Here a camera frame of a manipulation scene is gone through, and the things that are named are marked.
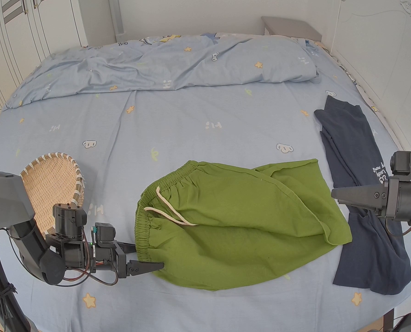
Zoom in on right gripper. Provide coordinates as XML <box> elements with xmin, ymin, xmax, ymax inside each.
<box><xmin>331</xmin><ymin>176</ymin><xmax>411</xmax><ymax>222</ymax></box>

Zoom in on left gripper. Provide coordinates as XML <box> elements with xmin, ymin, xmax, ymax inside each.
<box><xmin>88</xmin><ymin>241</ymin><xmax>165</xmax><ymax>279</ymax></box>

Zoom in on green shorts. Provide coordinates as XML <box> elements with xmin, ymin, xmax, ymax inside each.
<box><xmin>135</xmin><ymin>158</ymin><xmax>352</xmax><ymax>291</ymax></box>

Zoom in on round woven basket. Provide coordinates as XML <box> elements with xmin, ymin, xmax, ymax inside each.
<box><xmin>20</xmin><ymin>152</ymin><xmax>86</xmax><ymax>236</ymax></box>

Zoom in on dark blue T-shirt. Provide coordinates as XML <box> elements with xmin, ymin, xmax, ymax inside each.
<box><xmin>314</xmin><ymin>95</ymin><xmax>411</xmax><ymax>296</ymax></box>

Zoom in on pale blue quilt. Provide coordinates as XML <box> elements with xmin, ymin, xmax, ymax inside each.
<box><xmin>2</xmin><ymin>31</ymin><xmax>322</xmax><ymax>111</ymax></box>

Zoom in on grey bedside table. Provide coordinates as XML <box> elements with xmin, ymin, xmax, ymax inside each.
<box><xmin>261</xmin><ymin>16</ymin><xmax>322</xmax><ymax>42</ymax></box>

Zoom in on white upright pipe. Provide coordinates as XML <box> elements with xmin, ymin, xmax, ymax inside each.
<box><xmin>105</xmin><ymin>0</ymin><xmax>125</xmax><ymax>35</ymax></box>

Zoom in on white wardrobe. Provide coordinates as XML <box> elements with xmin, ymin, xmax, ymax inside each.
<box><xmin>0</xmin><ymin>0</ymin><xmax>88</xmax><ymax>115</ymax></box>

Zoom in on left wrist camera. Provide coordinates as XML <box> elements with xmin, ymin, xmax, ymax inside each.
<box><xmin>91</xmin><ymin>222</ymin><xmax>117</xmax><ymax>249</ymax></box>

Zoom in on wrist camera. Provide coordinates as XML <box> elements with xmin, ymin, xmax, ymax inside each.
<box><xmin>91</xmin><ymin>222</ymin><xmax>117</xmax><ymax>249</ymax></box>
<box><xmin>389</xmin><ymin>151</ymin><xmax>411</xmax><ymax>177</ymax></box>

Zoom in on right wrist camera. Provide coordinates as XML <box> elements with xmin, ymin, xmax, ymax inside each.
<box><xmin>389</xmin><ymin>151</ymin><xmax>411</xmax><ymax>177</ymax></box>

